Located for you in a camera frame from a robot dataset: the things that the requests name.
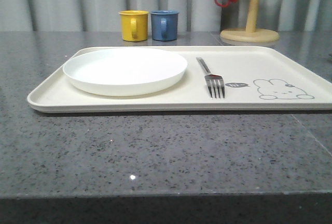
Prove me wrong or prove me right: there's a white round plate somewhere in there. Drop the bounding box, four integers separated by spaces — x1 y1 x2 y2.
63 47 188 96

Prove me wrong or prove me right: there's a silver fork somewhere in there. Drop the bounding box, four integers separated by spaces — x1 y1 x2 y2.
196 57 225 99

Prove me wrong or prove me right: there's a blue mug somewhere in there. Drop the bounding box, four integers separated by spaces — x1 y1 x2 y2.
150 10 179 41

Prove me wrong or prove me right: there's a yellow mug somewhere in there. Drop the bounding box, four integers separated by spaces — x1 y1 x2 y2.
119 10 149 42

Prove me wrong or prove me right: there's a cream rabbit serving tray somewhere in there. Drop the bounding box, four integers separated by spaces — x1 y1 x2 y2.
27 46 331 113

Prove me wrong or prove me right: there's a wooden mug tree stand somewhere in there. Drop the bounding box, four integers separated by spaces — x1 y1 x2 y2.
220 0 279 43

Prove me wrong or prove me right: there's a grey curtain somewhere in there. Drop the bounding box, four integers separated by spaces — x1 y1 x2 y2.
1 0 331 32

